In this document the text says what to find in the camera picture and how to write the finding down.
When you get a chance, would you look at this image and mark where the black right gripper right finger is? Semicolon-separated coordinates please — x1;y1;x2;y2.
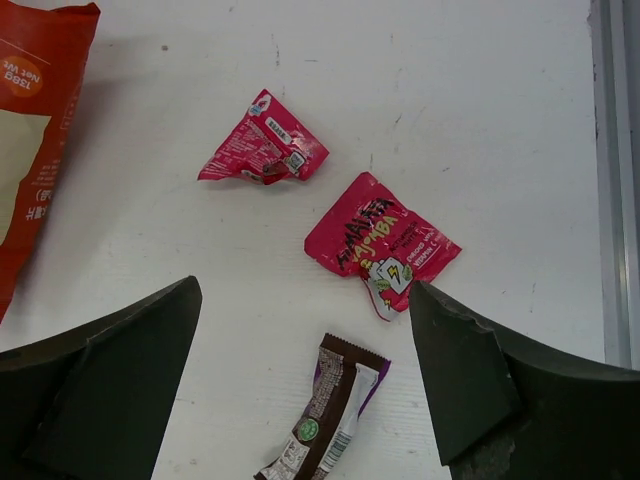
409;282;639;480

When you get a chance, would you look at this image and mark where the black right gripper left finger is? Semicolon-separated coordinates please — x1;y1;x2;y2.
1;276;202;479

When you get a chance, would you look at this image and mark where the pink mint candy packet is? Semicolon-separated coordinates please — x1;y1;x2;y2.
304;172;461;322

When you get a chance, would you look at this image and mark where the orange cassava chips bag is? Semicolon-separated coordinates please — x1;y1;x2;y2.
1;1;100;311

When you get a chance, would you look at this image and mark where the brown purple snack bar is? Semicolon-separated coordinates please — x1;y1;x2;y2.
254;333;391;480

